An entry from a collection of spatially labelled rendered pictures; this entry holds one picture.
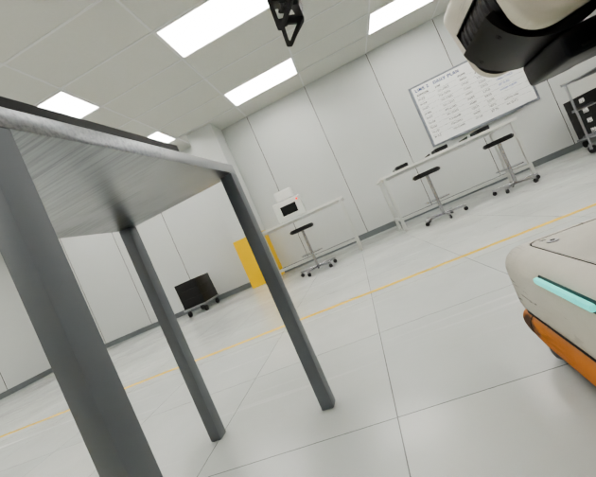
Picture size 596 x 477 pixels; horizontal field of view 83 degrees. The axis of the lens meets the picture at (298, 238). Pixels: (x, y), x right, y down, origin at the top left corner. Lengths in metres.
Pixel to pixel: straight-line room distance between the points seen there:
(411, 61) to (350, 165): 2.01
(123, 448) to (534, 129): 6.92
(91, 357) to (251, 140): 6.32
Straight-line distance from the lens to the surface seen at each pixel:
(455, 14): 0.76
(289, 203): 4.96
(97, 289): 8.37
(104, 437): 0.48
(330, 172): 6.29
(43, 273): 0.47
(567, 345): 0.85
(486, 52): 0.71
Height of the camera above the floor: 0.51
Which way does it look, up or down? level
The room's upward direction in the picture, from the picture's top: 24 degrees counter-clockwise
